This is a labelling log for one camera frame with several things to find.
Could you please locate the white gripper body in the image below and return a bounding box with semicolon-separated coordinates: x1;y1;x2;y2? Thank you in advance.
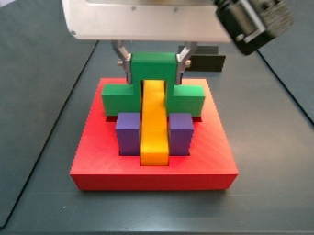
61;0;231;42

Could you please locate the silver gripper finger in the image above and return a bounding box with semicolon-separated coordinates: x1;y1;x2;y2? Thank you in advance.
112;40;132;84
175;41;197;84

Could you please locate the green arch block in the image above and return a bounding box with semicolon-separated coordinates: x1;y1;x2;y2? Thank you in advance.
101;52;204;118

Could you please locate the red base board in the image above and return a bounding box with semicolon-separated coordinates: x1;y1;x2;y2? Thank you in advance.
68;77;240;192

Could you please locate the black holder block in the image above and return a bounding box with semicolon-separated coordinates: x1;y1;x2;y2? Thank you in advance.
187;46;226;72

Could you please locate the purple block front left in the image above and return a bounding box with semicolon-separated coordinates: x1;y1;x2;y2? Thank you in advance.
115;113;140;156

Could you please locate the purple block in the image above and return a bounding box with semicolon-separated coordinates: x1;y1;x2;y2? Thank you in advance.
115;113;140;156
169;113;193;156

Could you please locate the purple block front right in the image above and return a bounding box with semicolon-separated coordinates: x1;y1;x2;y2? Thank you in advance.
169;113;193;156

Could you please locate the yellow long bar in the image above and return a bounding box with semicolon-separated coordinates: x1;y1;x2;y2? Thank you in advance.
141;80;169;166

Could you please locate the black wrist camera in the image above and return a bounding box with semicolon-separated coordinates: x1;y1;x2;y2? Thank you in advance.
213;0;292;55

